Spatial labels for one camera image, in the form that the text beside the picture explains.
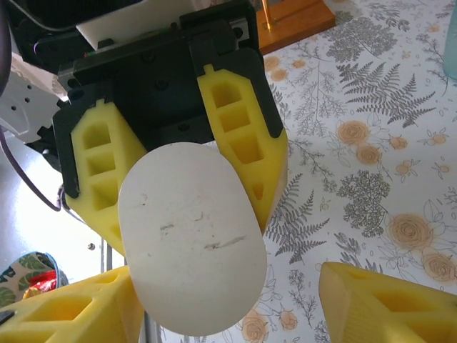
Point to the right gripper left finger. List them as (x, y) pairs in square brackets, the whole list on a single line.
[(107, 321)]

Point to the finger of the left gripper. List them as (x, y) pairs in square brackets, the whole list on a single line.
[(271, 157), (85, 211)]

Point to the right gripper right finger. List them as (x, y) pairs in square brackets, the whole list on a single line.
[(350, 314)]

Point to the white earbud charging case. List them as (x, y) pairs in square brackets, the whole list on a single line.
[(193, 243)]

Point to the red yellow snack packet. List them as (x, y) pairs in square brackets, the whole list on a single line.
[(41, 286)]

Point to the leaf pattern bowl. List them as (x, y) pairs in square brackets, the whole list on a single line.
[(14, 271)]

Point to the orange wooden rack base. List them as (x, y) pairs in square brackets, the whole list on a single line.
[(296, 25)]

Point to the blue plastic cup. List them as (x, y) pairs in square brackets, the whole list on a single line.
[(451, 46)]

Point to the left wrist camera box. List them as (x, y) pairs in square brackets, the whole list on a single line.
[(118, 28)]

